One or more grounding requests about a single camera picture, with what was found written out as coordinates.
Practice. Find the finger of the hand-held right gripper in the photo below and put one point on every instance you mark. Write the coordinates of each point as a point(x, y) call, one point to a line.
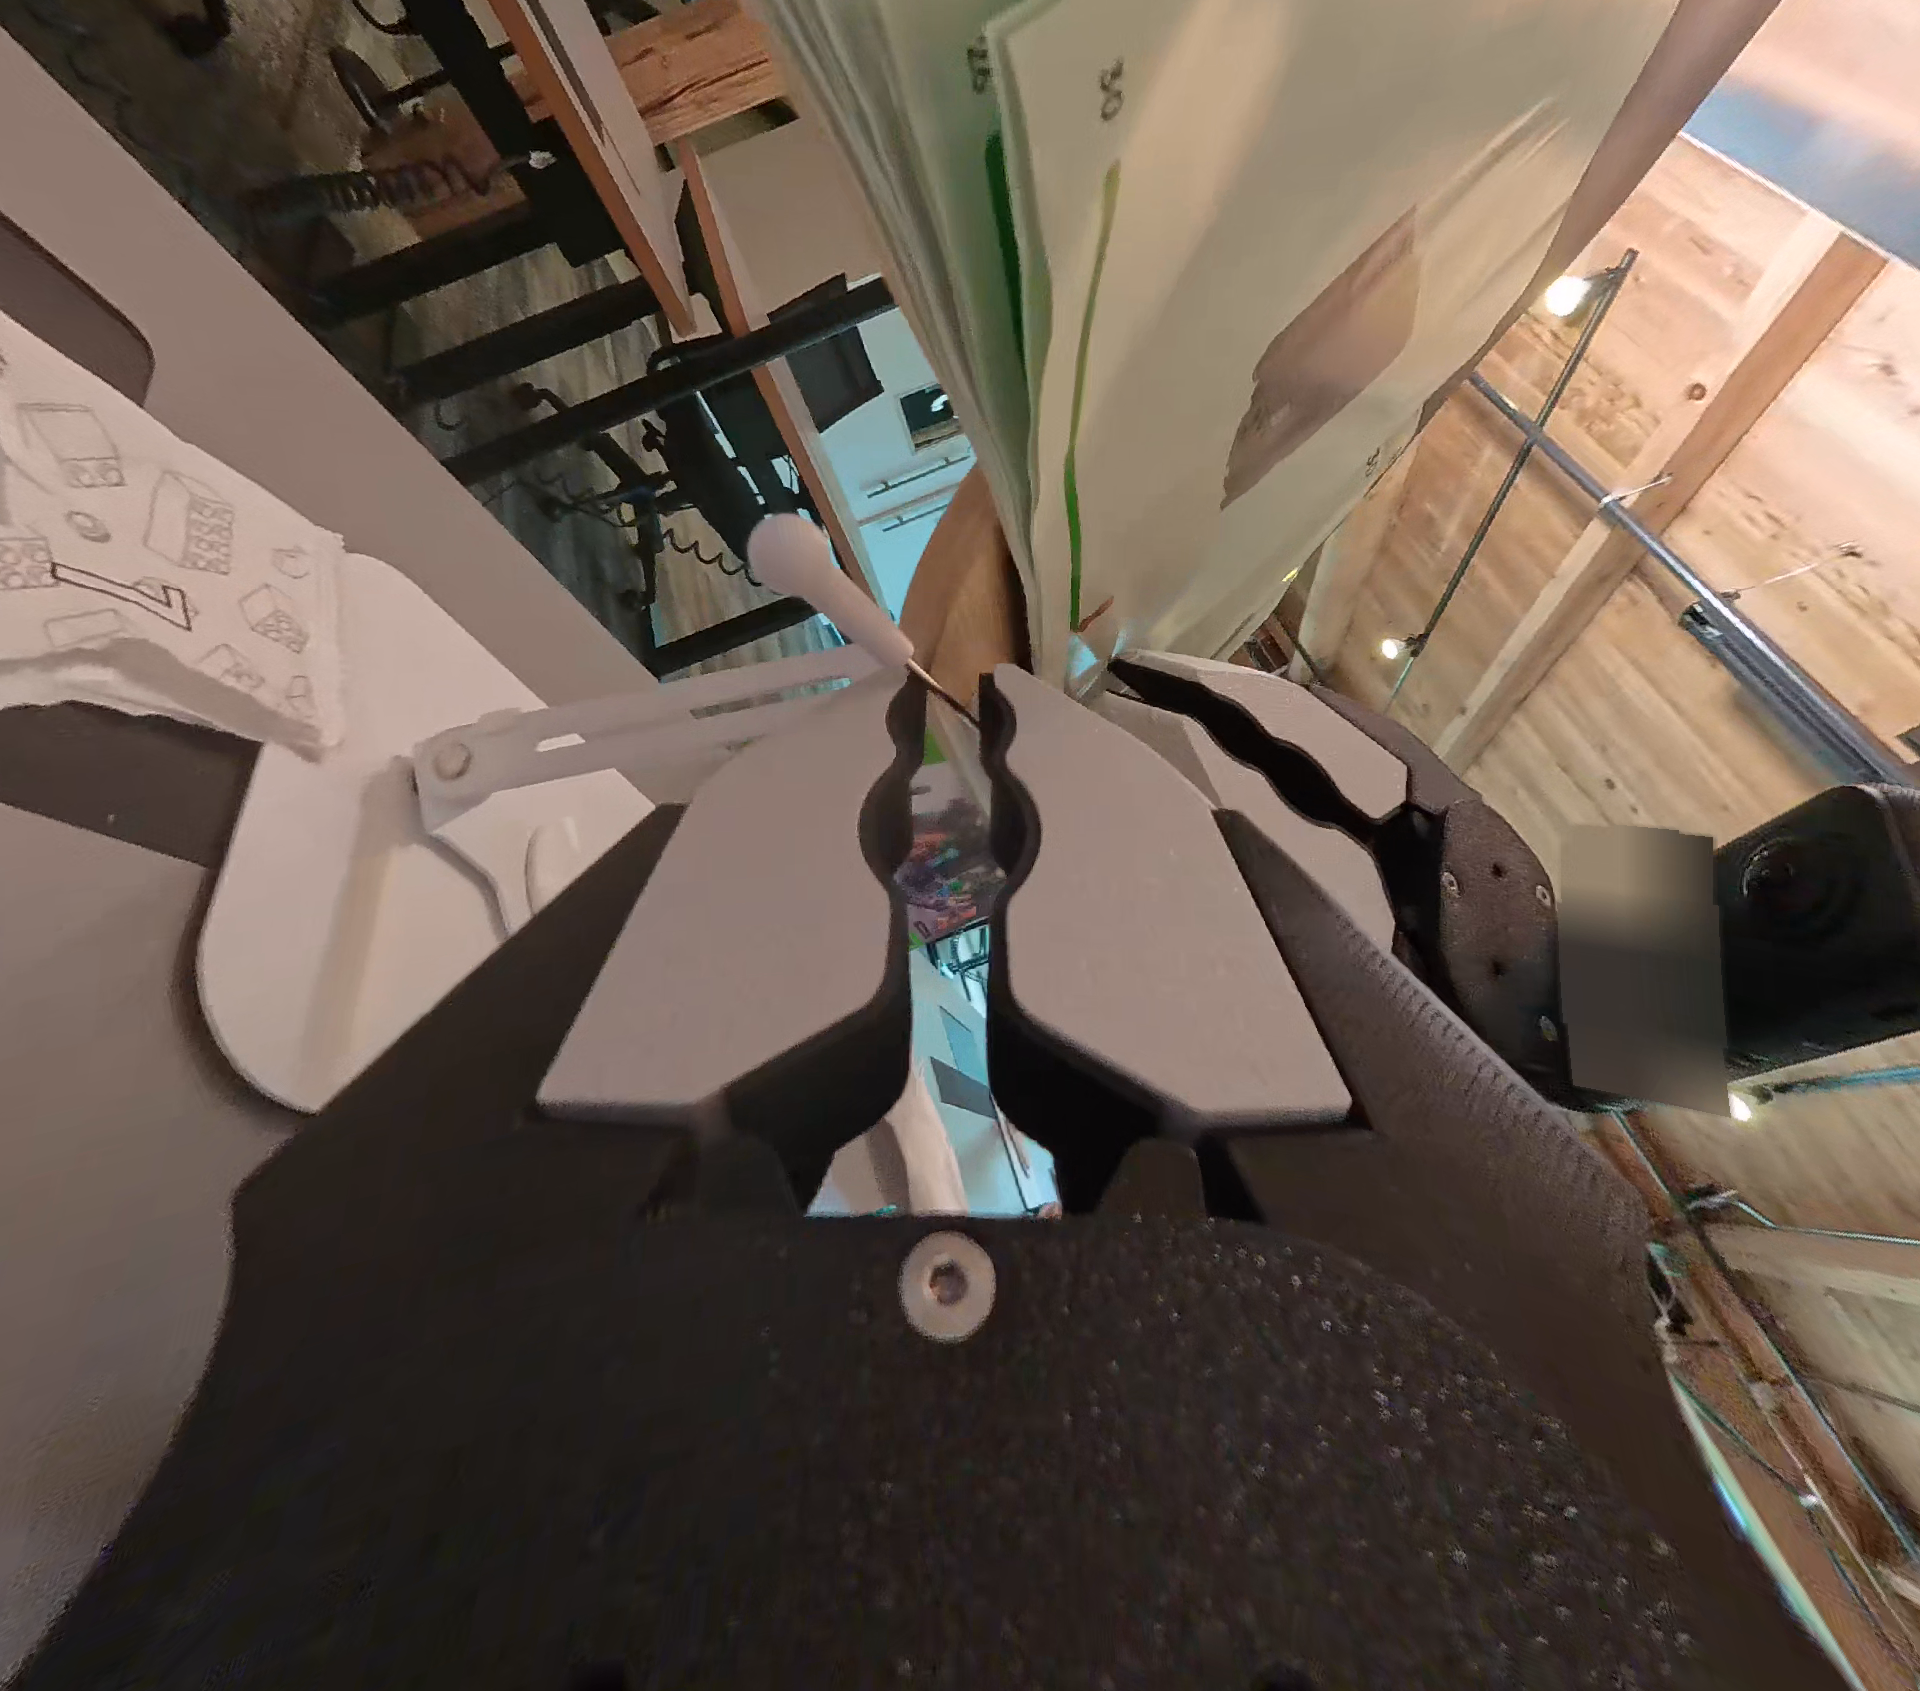
point(1231, 668)
point(1163, 738)

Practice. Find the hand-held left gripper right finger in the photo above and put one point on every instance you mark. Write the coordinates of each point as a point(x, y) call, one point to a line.
point(1171, 956)

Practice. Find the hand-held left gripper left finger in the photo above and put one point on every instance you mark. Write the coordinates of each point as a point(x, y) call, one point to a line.
point(735, 942)

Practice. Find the white book stand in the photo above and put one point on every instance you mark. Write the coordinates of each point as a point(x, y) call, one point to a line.
point(361, 942)

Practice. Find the instruction booklet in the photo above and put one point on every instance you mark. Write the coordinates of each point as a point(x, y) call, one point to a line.
point(1350, 70)

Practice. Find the grey desk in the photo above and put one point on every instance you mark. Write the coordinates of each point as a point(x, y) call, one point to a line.
point(91, 1122)

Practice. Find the background wooden desk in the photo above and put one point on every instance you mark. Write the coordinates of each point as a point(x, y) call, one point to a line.
point(570, 26)

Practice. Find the ceiling spot lamp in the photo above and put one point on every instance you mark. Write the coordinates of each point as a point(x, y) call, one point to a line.
point(1395, 648)
point(1569, 296)

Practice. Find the metal ceiling pipe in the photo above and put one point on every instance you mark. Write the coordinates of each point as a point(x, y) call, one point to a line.
point(1724, 612)

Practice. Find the white paper bag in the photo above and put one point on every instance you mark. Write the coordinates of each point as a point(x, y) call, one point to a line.
point(164, 522)

